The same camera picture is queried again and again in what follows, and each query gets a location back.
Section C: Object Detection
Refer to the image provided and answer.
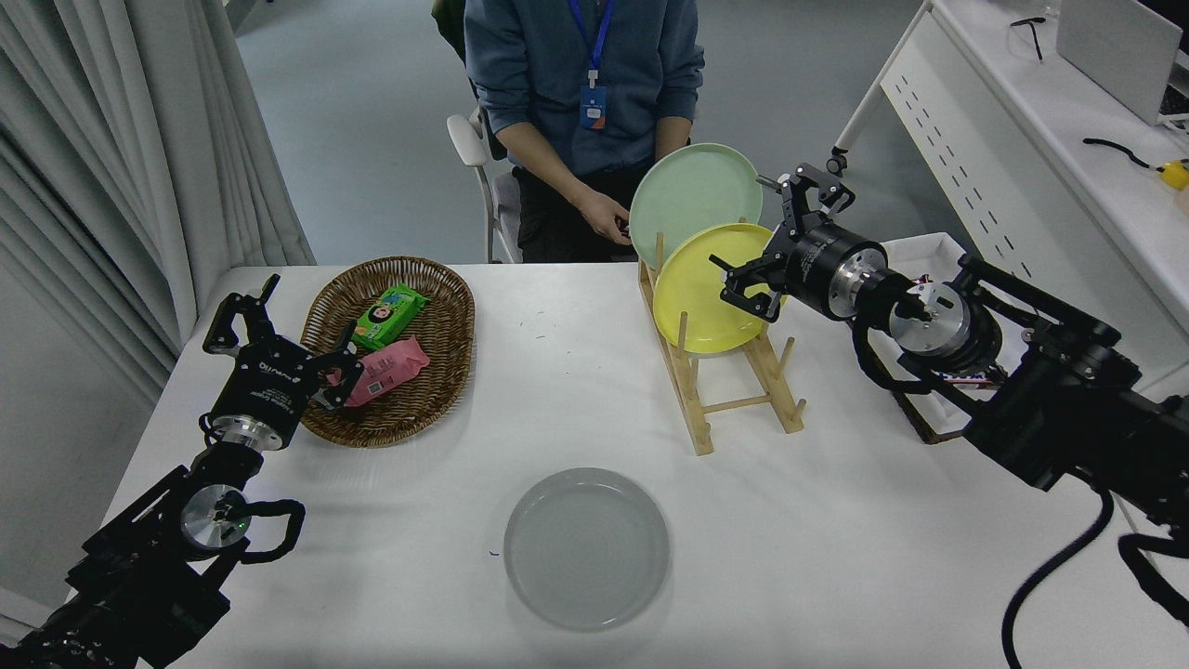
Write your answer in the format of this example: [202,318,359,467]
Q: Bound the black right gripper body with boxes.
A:
[769,216,861,317]

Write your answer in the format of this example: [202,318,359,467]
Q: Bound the yellow plate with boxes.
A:
[653,223,790,355]

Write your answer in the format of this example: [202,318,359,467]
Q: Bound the white chair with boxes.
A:
[447,111,524,264]

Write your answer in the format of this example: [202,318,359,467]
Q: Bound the green snack packet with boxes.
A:
[353,283,430,352]

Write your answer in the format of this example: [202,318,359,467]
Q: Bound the person's right hand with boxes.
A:
[574,184,634,246]

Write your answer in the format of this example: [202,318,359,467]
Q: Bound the pale green plate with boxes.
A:
[629,143,764,270]

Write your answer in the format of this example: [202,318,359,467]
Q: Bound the blue lanyard with badge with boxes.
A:
[568,0,617,129]

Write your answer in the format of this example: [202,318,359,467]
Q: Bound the brown wicker basket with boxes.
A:
[300,256,477,449]

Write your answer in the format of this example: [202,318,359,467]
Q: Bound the silver laptop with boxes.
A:
[1057,0,1189,126]

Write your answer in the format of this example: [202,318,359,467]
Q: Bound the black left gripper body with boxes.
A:
[213,338,320,430]

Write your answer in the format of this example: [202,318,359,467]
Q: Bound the pale grey curtain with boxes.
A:
[0,0,317,405]

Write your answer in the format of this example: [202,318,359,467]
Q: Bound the white desk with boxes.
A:
[827,0,1189,400]

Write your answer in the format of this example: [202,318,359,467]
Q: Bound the white lined tray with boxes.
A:
[878,232,1004,445]

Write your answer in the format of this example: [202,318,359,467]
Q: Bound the black glasses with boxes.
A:
[1011,17,1049,62]

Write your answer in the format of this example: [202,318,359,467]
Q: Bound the wooden plate rack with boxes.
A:
[639,232,807,456]

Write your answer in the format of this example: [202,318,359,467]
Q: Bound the grey plate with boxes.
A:
[503,467,671,633]

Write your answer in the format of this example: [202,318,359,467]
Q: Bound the person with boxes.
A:
[463,0,705,264]

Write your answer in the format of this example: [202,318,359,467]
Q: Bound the pink snack packet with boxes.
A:
[327,337,432,408]

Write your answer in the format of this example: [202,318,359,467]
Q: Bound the black cable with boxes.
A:
[1083,138,1162,171]

